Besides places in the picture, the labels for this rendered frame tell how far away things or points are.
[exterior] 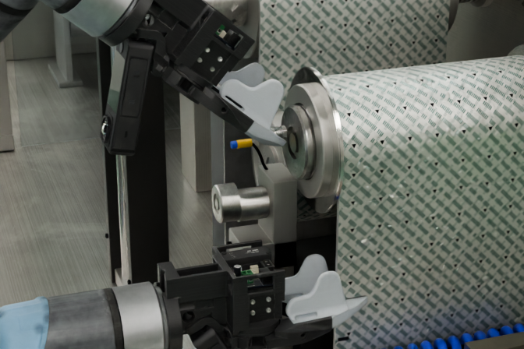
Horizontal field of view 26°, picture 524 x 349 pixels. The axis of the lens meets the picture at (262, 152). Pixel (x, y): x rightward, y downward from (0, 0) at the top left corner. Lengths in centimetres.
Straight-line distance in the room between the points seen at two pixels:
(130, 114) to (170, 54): 7
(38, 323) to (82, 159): 102
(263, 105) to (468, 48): 48
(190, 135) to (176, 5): 83
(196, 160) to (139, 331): 83
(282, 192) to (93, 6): 29
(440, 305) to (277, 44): 34
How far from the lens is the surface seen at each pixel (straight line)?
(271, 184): 116
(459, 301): 122
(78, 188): 192
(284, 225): 118
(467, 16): 151
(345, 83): 112
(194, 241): 172
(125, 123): 107
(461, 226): 118
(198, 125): 184
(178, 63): 105
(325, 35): 131
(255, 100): 109
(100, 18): 103
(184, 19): 106
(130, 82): 106
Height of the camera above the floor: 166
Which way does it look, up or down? 22 degrees down
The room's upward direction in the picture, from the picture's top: straight up
